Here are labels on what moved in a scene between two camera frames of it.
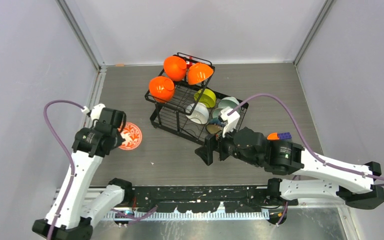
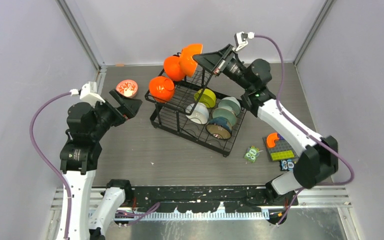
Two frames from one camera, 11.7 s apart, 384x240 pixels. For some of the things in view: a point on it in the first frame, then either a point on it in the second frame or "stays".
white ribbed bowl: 197,113 stays
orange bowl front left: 161,88 stays
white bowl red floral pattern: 132,134 -> 127,88
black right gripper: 211,141 -> 213,61
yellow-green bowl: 208,97 stays
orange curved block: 273,136 stays
